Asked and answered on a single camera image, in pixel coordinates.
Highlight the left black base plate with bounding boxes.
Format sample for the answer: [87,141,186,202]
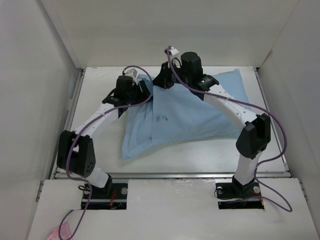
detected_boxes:
[91,182,128,200]

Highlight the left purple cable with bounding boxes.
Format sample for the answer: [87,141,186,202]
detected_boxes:
[57,65,154,240]

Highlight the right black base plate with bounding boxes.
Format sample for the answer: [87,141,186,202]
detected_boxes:
[215,182,261,200]

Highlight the light blue pillowcase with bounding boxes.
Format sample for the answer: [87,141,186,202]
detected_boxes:
[121,84,240,159]

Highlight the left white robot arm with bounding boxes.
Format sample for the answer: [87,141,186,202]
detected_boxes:
[57,65,152,199]

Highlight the aluminium front rail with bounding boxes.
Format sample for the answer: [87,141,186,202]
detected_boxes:
[54,171,292,180]

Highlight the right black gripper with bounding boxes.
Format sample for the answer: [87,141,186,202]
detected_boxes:
[150,61,191,90]

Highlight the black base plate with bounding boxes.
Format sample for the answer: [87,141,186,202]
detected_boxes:
[91,182,128,200]
[215,182,261,200]

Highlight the pink plastic bag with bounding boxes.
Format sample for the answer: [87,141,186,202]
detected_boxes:
[46,222,72,240]

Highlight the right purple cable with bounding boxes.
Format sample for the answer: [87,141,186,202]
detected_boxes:
[163,45,293,213]

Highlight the purple cable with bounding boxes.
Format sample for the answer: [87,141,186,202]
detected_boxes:
[57,65,154,240]
[163,45,293,213]

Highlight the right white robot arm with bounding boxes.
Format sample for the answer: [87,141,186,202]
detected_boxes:
[153,46,271,200]

